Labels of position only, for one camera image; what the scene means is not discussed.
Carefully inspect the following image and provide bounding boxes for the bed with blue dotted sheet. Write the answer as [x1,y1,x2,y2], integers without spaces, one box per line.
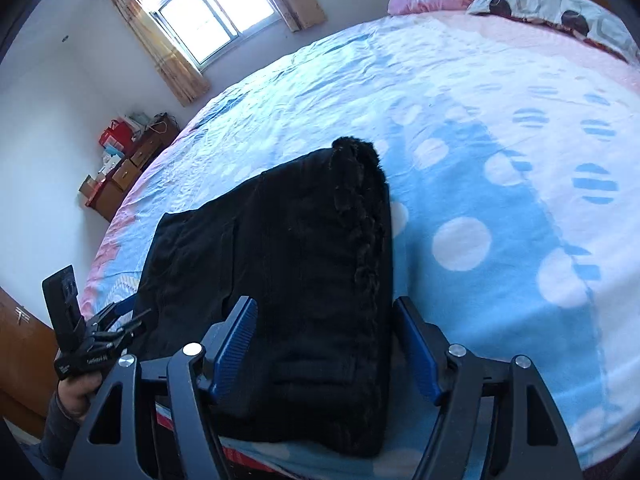
[82,7,640,476]

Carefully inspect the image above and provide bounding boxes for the wooden desk with drawers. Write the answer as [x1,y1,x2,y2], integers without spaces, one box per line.
[85,119,181,222]

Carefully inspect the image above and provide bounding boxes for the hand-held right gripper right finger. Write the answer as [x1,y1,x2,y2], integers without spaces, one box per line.
[393,296,583,480]

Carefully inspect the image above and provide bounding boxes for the person's left hand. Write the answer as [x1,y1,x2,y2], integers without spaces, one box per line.
[55,371,107,423]

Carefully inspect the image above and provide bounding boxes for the red paper bag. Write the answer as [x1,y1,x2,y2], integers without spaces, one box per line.
[99,119,133,154]

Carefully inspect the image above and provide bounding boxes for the white box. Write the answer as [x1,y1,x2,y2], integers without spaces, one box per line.
[97,152,124,176]

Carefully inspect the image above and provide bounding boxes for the wooden door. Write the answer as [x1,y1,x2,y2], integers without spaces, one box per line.
[0,285,62,437]

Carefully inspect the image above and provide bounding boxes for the black pants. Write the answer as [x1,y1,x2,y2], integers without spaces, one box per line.
[131,136,393,458]

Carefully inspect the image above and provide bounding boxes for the window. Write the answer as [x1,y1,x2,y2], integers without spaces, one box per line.
[132,0,281,68]

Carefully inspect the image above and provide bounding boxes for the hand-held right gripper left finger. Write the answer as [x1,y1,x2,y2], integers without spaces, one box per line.
[62,296,259,480]

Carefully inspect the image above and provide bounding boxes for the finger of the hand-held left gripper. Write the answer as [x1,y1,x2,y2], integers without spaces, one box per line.
[86,294,139,330]
[96,309,152,348]

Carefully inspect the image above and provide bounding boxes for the grey patterned pillow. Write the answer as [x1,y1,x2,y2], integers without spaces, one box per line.
[466,0,640,64]

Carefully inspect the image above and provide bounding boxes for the person's left forearm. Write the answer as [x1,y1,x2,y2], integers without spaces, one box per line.
[36,391,85,470]

